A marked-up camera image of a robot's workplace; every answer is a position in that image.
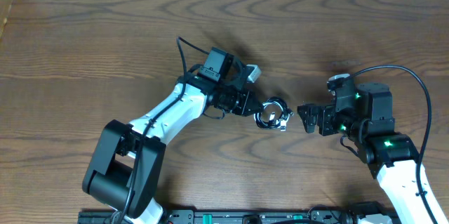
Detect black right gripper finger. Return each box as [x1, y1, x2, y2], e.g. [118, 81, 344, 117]
[302, 117, 317, 133]
[297, 104, 321, 121]

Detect white USB cable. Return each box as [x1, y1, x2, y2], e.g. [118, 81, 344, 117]
[261, 101, 288, 132]

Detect black USB cable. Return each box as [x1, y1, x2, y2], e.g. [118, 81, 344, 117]
[254, 96, 295, 131]

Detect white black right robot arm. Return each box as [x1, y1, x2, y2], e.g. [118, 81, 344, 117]
[297, 79, 448, 223]

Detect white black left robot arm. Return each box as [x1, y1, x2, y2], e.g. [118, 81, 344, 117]
[82, 48, 263, 223]

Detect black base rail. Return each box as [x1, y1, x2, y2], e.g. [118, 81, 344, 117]
[77, 201, 401, 224]

